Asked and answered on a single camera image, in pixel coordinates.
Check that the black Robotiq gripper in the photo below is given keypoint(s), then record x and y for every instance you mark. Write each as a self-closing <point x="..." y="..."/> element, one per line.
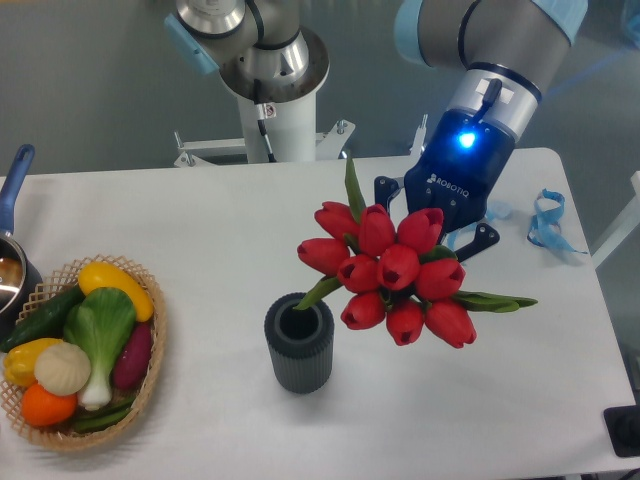
<point x="456" y="173"/>

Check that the red tulip bouquet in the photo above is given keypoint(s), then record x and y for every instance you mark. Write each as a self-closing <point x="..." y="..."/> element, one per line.
<point x="398" y="274"/>

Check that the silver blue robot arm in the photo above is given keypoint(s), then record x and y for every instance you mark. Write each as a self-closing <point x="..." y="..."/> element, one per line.
<point x="509" y="50"/>

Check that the dark grey ribbed vase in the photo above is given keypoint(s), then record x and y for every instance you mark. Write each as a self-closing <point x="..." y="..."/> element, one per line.
<point x="300" y="343"/>

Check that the light blue ribbon piece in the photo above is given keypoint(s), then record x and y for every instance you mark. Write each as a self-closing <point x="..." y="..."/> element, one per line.
<point x="497" y="211"/>

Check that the blue ribbon strip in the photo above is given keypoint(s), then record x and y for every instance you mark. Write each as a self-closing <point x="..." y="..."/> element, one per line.
<point x="545" y="230"/>

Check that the black device at edge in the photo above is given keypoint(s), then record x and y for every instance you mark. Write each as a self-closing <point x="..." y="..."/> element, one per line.
<point x="623" y="429"/>

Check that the purple sweet potato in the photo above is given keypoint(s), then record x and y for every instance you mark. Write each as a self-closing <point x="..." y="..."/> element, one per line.
<point x="132" y="364"/>

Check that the yellow squash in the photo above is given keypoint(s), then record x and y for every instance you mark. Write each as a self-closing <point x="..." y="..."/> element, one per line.
<point x="98" y="274"/>

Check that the green bok choy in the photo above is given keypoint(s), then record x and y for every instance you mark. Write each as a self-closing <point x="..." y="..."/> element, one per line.
<point x="100" y="326"/>

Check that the green cucumber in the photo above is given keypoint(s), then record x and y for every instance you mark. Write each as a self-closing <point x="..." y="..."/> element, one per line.
<point x="47" y="321"/>

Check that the white garlic bulb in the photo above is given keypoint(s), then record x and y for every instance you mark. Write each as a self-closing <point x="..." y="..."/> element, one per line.
<point x="62" y="369"/>

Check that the green pea pods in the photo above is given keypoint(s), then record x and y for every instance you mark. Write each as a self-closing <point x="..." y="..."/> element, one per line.
<point x="104" y="418"/>

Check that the woven wicker basket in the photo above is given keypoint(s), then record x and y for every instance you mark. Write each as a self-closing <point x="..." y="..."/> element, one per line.
<point x="61" y="437"/>

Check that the orange fruit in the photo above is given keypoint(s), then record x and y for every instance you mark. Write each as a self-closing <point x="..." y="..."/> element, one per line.
<point x="40" y="408"/>

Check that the yellow bell pepper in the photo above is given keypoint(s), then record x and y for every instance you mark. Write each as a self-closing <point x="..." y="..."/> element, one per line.
<point x="19" y="363"/>

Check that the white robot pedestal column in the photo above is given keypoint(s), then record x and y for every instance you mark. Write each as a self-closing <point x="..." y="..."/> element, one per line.
<point x="287" y="129"/>

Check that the blue handled saucepan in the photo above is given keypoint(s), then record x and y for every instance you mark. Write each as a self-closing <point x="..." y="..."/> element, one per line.
<point x="19" y="276"/>

